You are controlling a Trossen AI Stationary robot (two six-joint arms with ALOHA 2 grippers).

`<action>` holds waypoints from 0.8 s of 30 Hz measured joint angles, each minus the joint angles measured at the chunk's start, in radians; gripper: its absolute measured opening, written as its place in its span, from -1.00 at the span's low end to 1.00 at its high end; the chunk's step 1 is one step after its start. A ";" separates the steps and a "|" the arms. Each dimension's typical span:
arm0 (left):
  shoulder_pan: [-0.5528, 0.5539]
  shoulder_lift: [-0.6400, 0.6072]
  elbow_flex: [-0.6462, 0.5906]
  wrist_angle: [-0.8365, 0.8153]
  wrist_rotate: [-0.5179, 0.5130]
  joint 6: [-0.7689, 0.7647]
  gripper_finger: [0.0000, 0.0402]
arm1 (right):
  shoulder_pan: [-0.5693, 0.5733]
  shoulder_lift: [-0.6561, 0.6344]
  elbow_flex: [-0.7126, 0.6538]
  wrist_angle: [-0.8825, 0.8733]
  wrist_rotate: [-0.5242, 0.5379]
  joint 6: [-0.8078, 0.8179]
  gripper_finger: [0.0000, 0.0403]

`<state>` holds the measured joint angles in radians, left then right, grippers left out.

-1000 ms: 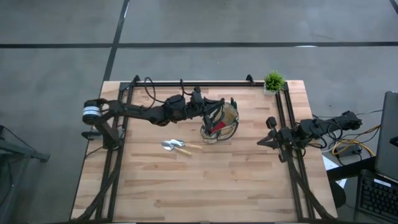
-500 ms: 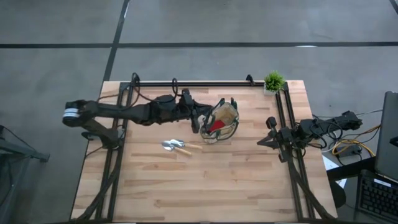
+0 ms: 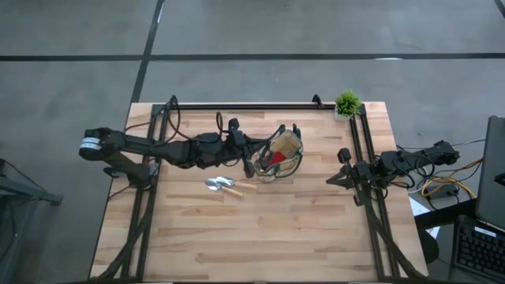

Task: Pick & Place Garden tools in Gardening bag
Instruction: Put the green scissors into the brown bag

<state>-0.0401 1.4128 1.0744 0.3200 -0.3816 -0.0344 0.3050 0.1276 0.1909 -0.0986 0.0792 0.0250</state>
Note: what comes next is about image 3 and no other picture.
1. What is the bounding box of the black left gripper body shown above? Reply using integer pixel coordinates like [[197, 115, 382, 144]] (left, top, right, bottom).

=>
[[223, 117, 256, 178]]

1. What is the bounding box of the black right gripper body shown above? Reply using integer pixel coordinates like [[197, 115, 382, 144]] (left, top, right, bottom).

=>
[[337, 148, 374, 207]]

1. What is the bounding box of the beige green-trimmed gardening bag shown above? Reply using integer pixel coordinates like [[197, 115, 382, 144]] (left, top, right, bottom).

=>
[[251, 123, 305, 183]]

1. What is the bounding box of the silver trowel with wooden handle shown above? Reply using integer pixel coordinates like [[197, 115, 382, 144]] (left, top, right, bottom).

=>
[[215, 176, 258, 191], [204, 177, 245, 199]]

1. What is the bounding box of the white paper sheet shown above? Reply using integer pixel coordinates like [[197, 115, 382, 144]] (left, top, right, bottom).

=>
[[408, 196, 441, 240]]

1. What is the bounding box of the green plant in white pot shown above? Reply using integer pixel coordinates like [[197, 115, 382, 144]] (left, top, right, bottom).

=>
[[334, 89, 363, 122]]

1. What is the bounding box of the black side desk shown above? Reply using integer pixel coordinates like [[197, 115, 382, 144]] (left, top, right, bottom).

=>
[[413, 198, 478, 230]]

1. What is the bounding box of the black round stool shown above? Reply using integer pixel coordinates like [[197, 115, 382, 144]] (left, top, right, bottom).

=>
[[417, 227, 440, 265]]

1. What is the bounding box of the black keyboard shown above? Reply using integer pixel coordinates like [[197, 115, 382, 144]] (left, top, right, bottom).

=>
[[449, 215, 505, 283]]

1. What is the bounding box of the black floor stand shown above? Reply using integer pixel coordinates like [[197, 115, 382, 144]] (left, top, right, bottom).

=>
[[0, 157, 64, 284]]

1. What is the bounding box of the black metal table frame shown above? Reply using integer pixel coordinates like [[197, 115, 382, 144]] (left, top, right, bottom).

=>
[[89, 94, 429, 283]]

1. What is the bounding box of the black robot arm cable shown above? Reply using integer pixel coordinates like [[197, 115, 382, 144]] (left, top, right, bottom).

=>
[[167, 98, 198, 141]]

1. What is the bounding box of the yellow cable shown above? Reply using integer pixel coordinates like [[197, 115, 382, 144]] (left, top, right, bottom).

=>
[[421, 157, 484, 200]]

